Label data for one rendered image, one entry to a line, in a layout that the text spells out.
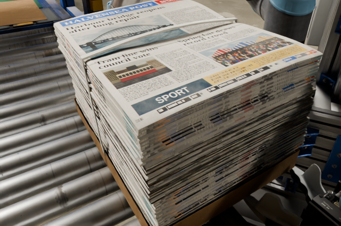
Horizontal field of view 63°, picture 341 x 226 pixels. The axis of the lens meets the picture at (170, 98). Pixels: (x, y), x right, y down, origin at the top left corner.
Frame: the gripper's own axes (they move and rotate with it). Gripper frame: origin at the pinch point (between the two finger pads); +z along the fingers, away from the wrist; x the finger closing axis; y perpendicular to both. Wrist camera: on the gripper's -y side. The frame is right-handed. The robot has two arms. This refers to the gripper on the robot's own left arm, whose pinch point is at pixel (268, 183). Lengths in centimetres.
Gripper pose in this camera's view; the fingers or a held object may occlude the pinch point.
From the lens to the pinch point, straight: 54.2
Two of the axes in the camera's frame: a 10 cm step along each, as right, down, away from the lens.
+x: -8.5, 2.9, -4.3
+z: -5.2, -4.6, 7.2
